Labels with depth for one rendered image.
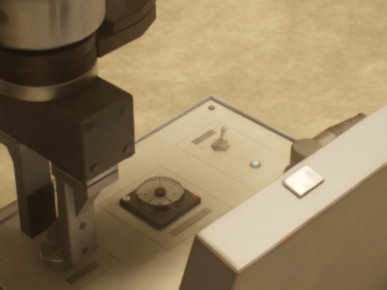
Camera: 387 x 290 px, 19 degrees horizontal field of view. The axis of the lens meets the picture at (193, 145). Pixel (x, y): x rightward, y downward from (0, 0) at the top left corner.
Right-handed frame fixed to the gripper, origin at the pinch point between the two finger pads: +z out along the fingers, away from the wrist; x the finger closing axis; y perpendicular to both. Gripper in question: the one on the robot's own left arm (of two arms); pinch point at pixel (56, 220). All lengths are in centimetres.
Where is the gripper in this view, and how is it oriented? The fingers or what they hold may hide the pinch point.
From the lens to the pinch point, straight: 89.2
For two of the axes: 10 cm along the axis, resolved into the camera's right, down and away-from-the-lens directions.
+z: 0.0, 8.1, 5.9
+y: -6.9, 4.3, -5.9
